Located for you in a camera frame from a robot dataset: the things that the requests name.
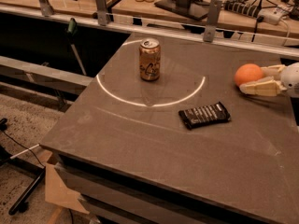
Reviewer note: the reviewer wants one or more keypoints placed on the right metal bracket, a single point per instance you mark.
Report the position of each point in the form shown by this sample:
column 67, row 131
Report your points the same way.
column 212, row 20

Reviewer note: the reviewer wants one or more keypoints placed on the metal rail bar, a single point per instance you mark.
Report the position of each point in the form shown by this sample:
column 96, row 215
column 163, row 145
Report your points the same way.
column 44, row 76

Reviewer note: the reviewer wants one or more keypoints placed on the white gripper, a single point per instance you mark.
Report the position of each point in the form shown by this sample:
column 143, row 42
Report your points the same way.
column 291, row 77

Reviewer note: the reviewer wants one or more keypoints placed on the left metal bracket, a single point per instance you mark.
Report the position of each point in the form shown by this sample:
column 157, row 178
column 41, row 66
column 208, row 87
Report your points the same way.
column 46, row 8

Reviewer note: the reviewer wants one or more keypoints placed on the metal bracket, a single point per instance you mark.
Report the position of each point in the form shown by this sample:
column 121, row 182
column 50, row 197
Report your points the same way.
column 101, row 11
column 46, row 8
column 212, row 20

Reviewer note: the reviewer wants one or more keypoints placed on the middle metal bracket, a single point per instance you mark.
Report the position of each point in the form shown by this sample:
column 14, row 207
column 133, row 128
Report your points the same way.
column 101, row 11

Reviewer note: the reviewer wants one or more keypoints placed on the black snack bar wrapper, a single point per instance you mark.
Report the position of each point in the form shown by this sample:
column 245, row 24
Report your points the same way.
column 204, row 115

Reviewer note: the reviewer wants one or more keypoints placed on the tan cardboard piece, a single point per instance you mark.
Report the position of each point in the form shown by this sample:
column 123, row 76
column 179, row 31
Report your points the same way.
column 58, row 193

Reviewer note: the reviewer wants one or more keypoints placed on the black and white power strip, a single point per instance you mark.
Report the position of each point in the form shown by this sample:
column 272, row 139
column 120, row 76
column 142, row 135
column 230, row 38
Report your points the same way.
column 270, row 16

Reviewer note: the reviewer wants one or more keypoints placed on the orange fruit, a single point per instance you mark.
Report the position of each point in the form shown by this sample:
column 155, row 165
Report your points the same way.
column 247, row 73

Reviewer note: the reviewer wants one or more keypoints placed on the black floor stand leg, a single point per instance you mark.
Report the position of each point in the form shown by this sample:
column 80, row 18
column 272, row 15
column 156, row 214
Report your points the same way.
column 21, row 205

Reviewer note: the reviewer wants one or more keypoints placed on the black monitor stand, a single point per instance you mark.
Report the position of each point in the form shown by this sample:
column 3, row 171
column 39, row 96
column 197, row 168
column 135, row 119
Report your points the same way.
column 185, row 8

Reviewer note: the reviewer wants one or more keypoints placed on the orange soda can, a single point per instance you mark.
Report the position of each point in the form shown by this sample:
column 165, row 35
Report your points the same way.
column 149, row 59

